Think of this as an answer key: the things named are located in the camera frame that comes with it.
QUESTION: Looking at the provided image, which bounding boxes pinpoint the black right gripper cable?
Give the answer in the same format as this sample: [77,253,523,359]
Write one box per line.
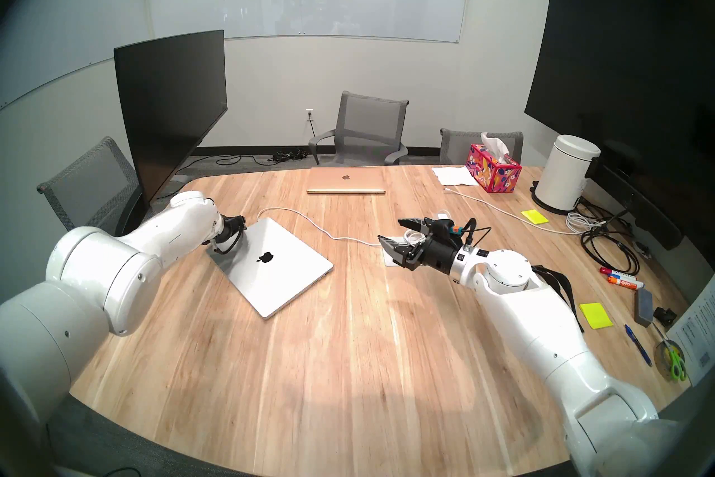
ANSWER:
[465,218,493,252]

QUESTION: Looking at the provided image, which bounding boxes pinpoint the gold MacBook laptop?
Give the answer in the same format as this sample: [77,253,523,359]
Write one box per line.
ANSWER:
[306,167,387,195]

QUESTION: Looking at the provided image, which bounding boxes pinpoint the black curved monitor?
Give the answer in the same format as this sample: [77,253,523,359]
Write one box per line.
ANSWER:
[113,30,228,211]

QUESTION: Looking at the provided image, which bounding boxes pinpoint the white printed paper sheet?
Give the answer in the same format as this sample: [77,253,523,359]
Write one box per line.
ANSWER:
[665,275,715,387]

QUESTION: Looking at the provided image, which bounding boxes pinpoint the black floor cable bundle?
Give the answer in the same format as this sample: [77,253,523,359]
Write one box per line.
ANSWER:
[196,148,309,166]

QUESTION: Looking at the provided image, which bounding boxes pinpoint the white cylindrical bin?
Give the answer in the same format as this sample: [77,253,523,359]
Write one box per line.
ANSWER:
[531,134,602,215]

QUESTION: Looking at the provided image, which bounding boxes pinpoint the blue pen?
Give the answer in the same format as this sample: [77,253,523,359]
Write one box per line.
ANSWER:
[625,324,653,367]

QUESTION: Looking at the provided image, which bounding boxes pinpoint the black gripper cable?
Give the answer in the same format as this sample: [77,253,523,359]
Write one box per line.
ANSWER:
[210,232,245,257]
[465,218,493,252]

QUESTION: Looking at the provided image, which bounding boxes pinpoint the long white coiled cable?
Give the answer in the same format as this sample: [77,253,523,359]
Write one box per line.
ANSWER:
[445,188,607,235]

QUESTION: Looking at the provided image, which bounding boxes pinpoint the floral red tissue box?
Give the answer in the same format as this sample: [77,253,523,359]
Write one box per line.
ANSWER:
[465,133,523,194]

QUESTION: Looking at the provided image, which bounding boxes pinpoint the white charging cable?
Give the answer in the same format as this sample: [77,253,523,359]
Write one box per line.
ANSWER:
[257,207,425,247]

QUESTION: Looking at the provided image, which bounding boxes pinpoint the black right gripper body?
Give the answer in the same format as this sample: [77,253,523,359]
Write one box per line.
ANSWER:
[409,233,467,276]

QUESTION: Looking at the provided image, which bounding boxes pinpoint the large black wall TV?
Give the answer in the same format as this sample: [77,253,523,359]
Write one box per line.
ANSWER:
[524,0,715,191]

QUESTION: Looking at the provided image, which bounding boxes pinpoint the black strap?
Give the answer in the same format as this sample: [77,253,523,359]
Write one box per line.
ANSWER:
[531,265,585,334]

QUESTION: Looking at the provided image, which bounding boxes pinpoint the grey mesh office chair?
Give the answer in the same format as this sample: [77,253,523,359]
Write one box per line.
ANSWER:
[439,128,525,166]
[308,91,410,167]
[36,136,151,236]

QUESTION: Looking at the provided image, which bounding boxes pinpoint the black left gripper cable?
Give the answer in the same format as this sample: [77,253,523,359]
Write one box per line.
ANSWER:
[210,232,245,257]

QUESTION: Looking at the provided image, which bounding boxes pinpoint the black looped cable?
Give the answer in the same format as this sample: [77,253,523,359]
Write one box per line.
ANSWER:
[580,205,643,275]

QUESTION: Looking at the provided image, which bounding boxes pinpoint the grey whiteboard eraser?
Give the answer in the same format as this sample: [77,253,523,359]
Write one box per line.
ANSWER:
[633,289,655,327]

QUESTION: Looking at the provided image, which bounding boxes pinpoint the green handled scissors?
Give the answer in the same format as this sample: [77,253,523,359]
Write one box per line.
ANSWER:
[654,322,688,383]

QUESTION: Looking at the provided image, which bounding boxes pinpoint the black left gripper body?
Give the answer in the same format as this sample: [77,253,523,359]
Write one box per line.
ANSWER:
[218,215,242,246]

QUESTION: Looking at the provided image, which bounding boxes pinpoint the silver MacBook laptop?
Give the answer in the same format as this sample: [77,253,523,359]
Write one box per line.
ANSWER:
[207,217,335,320]

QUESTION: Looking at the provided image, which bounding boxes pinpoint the white paper napkin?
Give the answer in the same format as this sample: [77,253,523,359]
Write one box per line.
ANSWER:
[431,166,481,187]

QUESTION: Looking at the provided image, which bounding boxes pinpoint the black video bar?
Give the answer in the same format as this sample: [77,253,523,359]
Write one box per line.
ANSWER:
[587,157,683,250]

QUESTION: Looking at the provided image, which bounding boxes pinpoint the yellow sticky note pad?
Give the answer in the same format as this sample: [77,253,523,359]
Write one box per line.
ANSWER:
[579,303,613,329]

